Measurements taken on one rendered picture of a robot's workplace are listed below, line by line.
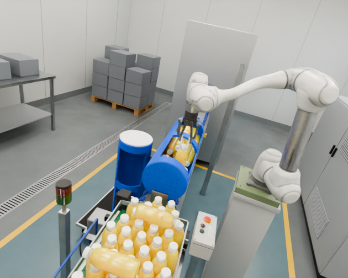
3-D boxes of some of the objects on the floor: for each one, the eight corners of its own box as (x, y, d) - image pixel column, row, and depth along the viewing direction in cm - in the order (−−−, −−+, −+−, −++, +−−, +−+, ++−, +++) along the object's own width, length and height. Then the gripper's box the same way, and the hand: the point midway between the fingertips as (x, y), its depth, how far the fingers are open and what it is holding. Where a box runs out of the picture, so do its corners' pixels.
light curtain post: (204, 193, 317) (246, 64, 242) (204, 196, 312) (246, 65, 237) (200, 191, 318) (240, 63, 243) (199, 194, 313) (240, 64, 237)
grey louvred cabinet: (323, 182, 405) (371, 103, 341) (373, 304, 219) (496, 179, 155) (291, 171, 418) (331, 92, 354) (311, 278, 231) (402, 152, 167)
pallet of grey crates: (153, 107, 575) (161, 57, 523) (137, 116, 506) (145, 59, 453) (111, 94, 603) (114, 44, 550) (90, 101, 533) (92, 45, 481)
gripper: (207, 112, 135) (198, 148, 145) (179, 105, 137) (172, 140, 147) (205, 116, 128) (196, 153, 139) (176, 108, 130) (169, 146, 141)
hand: (184, 142), depth 141 cm, fingers closed on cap, 4 cm apart
